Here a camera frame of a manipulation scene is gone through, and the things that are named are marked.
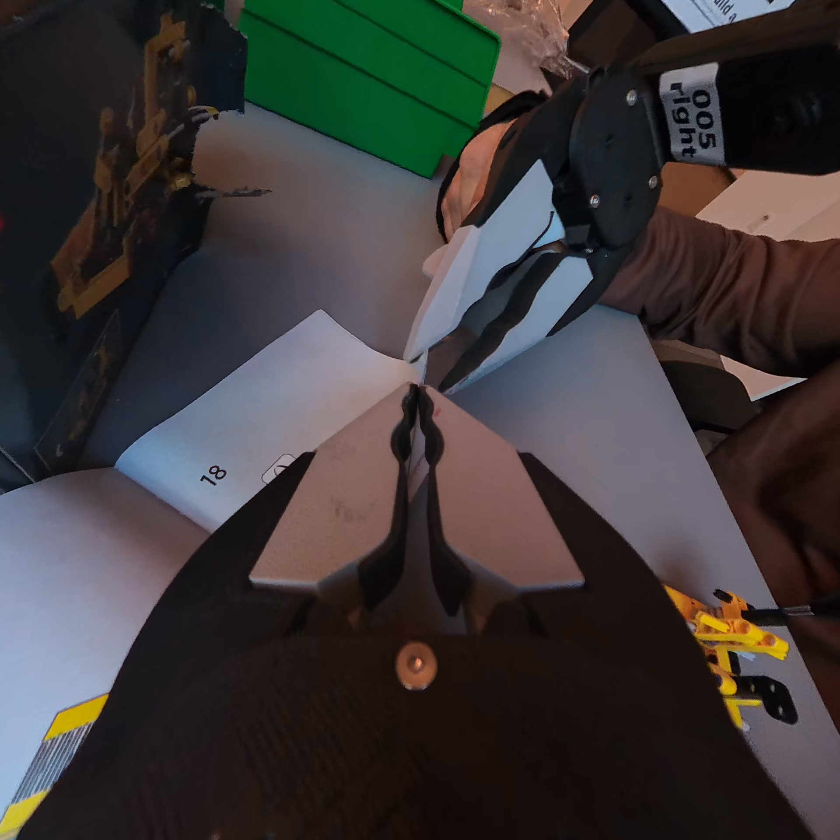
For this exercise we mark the green plastic storage bin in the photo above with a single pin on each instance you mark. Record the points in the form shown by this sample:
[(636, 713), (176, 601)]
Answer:
[(367, 72)]

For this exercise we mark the yellow lego model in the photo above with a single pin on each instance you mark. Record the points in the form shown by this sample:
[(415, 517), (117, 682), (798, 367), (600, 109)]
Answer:
[(722, 636)]

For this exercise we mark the person's leg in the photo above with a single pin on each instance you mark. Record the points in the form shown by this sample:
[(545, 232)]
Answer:
[(787, 499)]

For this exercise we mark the person's right hand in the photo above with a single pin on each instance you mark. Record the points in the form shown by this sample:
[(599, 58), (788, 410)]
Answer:
[(476, 170)]

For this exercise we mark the black chair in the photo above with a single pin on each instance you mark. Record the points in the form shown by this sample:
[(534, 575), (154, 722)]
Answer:
[(715, 394)]

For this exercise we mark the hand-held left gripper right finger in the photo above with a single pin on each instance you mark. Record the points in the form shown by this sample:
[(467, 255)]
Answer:
[(499, 525)]

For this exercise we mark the person's right forearm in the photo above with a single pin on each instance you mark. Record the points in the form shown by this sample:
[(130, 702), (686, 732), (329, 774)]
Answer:
[(722, 282)]

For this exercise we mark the clear plastic bag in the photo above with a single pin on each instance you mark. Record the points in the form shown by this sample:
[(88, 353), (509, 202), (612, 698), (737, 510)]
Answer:
[(525, 33)]

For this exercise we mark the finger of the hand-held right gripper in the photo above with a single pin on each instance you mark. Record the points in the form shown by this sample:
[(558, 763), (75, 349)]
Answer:
[(492, 236), (544, 295)]

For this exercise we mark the black lego box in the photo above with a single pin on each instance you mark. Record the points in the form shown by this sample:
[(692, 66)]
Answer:
[(98, 197)]

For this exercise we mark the white panel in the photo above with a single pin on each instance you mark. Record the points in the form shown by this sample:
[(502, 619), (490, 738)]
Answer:
[(781, 203)]

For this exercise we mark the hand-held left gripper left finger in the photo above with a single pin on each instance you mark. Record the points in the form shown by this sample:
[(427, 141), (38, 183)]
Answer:
[(328, 525)]

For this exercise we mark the white instruction booklet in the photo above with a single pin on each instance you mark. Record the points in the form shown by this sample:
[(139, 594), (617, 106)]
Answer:
[(282, 394)]

